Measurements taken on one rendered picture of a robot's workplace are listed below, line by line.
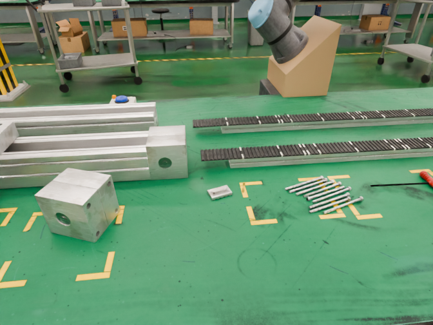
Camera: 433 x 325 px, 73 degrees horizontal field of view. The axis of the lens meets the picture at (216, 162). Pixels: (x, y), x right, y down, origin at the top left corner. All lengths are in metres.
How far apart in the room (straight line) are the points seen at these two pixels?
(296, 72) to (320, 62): 0.10
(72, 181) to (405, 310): 0.60
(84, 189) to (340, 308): 0.47
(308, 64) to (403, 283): 0.84
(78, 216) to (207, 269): 0.25
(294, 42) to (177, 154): 0.73
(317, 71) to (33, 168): 0.98
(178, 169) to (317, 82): 0.73
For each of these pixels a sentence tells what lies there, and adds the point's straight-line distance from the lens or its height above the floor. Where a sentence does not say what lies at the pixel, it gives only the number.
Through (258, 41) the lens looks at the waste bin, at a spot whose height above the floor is 0.07.
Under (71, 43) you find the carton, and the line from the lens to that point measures 5.83.
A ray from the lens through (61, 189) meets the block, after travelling 0.60.
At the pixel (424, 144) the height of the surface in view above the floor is 0.81.
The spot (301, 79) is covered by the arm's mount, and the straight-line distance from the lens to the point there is 1.21.
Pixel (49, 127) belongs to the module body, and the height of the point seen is 0.84.
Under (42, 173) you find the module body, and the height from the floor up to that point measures 0.81.
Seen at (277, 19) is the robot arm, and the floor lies 1.05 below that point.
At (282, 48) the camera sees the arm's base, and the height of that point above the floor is 0.95.
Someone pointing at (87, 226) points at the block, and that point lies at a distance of 0.59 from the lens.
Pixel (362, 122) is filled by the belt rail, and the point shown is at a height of 0.79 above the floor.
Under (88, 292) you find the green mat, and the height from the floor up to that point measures 0.78.
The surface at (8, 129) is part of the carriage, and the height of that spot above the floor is 0.90.
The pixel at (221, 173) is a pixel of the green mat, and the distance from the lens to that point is 0.74.
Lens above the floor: 1.21
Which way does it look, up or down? 34 degrees down
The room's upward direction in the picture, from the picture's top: straight up
